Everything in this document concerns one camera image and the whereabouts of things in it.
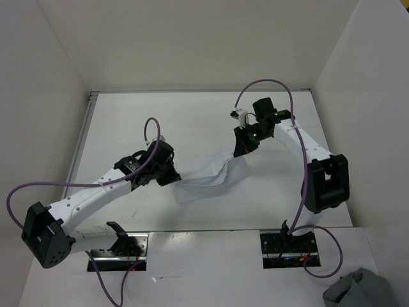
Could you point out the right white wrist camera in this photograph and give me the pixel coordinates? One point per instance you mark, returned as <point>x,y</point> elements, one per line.
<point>241,116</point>

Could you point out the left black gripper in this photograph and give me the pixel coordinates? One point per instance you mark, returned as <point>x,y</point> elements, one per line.
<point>172,176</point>

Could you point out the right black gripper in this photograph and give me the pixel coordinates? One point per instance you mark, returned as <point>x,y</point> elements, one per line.
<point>242,145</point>

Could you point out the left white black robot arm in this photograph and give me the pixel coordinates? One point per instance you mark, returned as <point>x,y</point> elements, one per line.
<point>52,233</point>

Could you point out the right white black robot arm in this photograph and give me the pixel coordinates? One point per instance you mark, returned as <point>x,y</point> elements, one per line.
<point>326,182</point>

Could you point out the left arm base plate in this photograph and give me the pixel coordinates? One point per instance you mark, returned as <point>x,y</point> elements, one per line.
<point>124,256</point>

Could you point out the white skirt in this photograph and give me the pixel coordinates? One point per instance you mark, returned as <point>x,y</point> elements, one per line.
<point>209,175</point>

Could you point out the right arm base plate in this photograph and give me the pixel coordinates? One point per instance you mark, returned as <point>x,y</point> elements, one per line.
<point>282,252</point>

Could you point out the grey cloth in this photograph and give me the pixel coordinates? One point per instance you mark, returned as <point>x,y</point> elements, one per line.
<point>360,288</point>

